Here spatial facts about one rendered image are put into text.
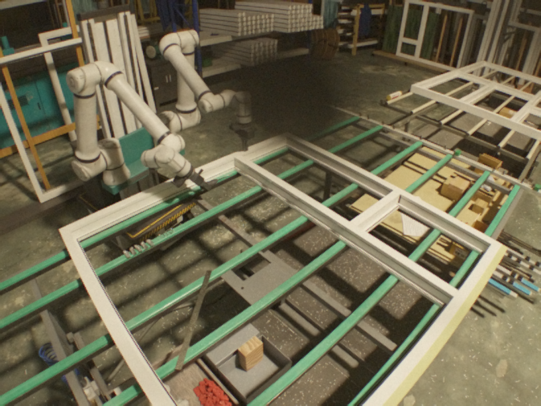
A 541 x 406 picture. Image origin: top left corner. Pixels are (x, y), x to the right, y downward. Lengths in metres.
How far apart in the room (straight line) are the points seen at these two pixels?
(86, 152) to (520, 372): 2.98
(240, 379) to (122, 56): 2.04
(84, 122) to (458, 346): 2.62
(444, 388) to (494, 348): 0.50
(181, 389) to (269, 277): 0.58
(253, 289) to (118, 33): 1.82
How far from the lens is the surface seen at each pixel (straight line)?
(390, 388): 1.14
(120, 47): 2.49
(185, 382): 1.50
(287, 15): 6.15
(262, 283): 1.41
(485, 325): 2.70
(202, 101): 1.95
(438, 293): 1.45
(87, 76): 1.88
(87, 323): 2.59
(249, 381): 1.47
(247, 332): 1.47
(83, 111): 1.98
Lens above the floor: 1.93
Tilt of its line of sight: 37 degrees down
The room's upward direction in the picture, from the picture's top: straight up
